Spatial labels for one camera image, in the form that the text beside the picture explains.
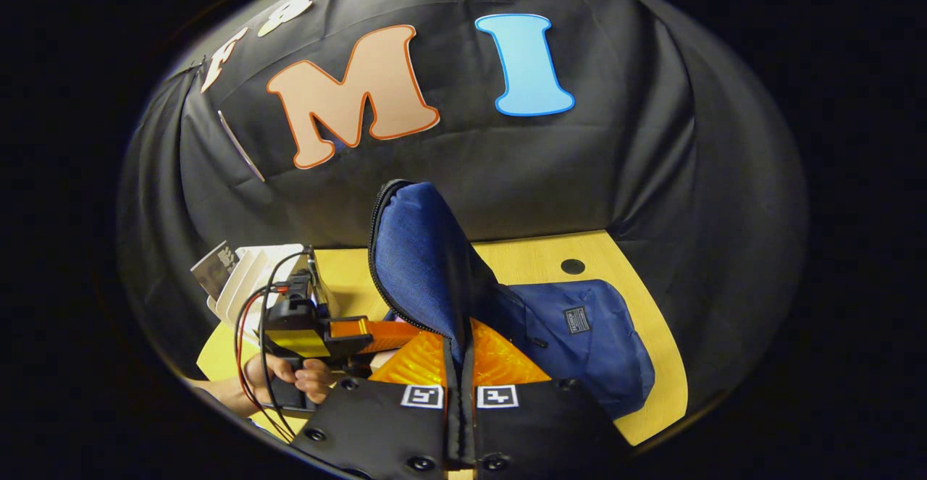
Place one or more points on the black round desk grommet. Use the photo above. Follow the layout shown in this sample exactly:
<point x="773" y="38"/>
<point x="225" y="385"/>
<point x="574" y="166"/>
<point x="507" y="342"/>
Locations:
<point x="573" y="266"/>

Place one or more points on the blue schoolbag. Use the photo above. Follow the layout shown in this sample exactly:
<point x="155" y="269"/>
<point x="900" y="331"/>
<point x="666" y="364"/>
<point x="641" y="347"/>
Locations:
<point x="420" y="248"/>

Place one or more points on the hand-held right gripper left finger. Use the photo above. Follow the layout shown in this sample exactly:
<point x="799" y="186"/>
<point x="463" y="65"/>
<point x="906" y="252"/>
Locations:
<point x="376" y="429"/>

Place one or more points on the dark cover book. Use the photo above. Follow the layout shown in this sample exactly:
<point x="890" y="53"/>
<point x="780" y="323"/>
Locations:
<point x="214" y="270"/>

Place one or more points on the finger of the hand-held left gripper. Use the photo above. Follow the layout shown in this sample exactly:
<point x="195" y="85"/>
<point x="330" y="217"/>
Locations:
<point x="391" y="334"/>

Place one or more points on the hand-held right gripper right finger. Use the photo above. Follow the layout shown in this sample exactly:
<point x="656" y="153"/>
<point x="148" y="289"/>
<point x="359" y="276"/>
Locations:
<point x="536" y="433"/>

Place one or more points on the black backdrop cloth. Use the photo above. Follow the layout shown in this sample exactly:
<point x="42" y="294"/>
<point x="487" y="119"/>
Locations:
<point x="507" y="169"/>

